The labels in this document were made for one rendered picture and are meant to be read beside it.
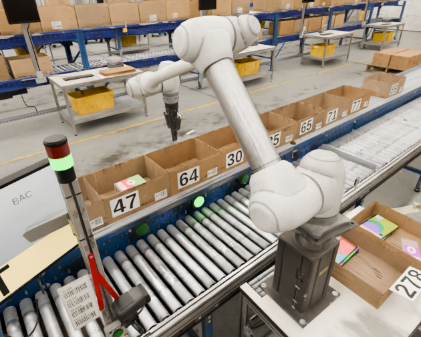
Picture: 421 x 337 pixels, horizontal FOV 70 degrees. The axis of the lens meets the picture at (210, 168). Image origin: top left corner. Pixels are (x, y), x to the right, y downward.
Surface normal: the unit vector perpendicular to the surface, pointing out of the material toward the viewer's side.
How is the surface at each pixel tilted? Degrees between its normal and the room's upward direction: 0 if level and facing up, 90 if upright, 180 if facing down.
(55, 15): 86
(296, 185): 44
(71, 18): 90
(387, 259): 88
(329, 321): 0
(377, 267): 1
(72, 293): 90
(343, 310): 0
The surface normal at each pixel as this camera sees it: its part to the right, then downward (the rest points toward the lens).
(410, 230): -0.80, 0.30
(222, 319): -0.02, -0.86
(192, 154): 0.62, 0.39
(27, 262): 0.85, 0.19
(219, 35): 0.50, -0.22
